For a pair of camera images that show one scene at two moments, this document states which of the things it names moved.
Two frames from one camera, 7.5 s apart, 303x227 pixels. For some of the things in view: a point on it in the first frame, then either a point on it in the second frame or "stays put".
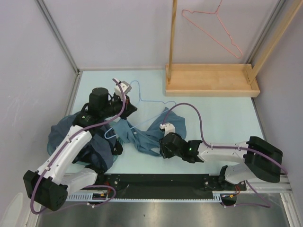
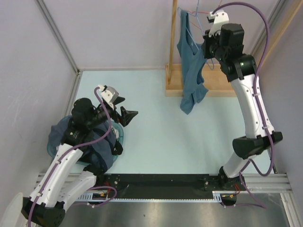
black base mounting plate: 169,186 stays put
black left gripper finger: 130,109 → 119,100
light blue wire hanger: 142,100 → 196,16
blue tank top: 148,139 → 193,90
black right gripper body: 167,153 → 211,45
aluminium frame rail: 78,72 stays put
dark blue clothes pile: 99,152 stays put
